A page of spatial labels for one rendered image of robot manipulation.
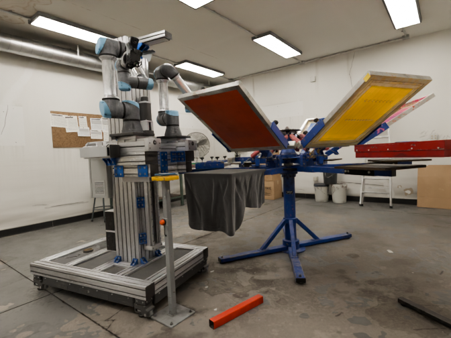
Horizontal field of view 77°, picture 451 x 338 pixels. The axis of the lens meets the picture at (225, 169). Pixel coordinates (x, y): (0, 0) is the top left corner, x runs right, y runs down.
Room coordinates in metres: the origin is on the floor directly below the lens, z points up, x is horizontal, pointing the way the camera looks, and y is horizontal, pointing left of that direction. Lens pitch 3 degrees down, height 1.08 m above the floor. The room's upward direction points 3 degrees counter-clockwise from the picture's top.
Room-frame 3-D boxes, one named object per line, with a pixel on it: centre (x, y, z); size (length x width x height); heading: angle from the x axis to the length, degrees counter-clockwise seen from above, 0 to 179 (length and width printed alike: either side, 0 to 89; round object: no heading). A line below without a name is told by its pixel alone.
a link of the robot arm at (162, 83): (2.60, 0.53, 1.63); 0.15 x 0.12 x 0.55; 40
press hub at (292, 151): (3.08, -0.69, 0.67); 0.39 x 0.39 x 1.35
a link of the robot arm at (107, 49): (1.97, 0.77, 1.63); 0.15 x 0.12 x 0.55; 129
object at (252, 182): (2.07, -0.17, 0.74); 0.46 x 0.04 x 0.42; 142
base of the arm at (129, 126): (2.06, 0.66, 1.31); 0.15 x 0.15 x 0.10
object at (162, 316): (1.87, 0.40, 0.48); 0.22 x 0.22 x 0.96; 52
